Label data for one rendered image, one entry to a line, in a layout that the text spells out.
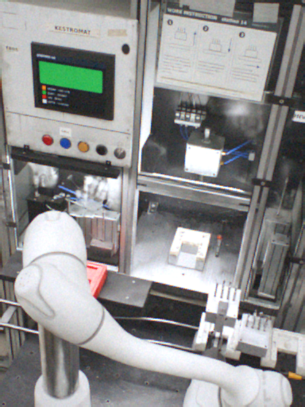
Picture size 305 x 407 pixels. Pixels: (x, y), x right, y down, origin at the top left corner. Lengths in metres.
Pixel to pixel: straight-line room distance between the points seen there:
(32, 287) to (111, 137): 0.73
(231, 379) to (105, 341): 0.32
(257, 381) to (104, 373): 0.76
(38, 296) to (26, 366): 0.97
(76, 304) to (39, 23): 0.84
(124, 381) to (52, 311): 0.92
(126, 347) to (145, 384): 0.75
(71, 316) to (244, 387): 0.47
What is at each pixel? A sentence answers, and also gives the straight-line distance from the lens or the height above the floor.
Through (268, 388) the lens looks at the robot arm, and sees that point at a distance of 1.35.
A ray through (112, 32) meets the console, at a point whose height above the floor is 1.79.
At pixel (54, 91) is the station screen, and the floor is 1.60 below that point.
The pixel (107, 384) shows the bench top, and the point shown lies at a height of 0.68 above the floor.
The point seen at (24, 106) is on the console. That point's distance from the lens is 1.72.
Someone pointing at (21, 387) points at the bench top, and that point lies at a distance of 1.95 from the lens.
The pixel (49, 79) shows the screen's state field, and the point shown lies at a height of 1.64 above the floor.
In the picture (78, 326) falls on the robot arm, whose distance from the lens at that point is 1.09.
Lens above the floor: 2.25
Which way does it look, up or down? 35 degrees down
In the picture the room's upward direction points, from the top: 5 degrees clockwise
